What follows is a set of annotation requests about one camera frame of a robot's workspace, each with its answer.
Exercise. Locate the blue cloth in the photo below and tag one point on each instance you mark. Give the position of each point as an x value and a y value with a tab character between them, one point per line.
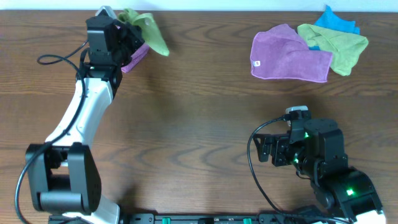
329	20

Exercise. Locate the folded purple cloth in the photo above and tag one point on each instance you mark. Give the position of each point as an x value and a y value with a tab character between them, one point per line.
136	57

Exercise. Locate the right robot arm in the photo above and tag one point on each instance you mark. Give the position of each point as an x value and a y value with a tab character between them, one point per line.
315	147

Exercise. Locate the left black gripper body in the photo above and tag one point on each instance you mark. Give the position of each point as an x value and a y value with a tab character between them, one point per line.
130	40

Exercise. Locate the green cloth with label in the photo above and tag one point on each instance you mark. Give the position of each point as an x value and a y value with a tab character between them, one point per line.
150	30

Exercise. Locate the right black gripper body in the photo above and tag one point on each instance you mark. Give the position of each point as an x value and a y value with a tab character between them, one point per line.
283	152

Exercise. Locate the large purple cloth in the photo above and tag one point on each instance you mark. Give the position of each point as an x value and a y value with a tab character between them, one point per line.
280	53

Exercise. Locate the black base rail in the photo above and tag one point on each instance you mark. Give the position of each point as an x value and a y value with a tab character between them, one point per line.
262	218

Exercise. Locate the green cloth in pile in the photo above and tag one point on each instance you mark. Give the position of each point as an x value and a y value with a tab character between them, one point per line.
345	47

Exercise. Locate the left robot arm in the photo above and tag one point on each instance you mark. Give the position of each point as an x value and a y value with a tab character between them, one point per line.
63	177

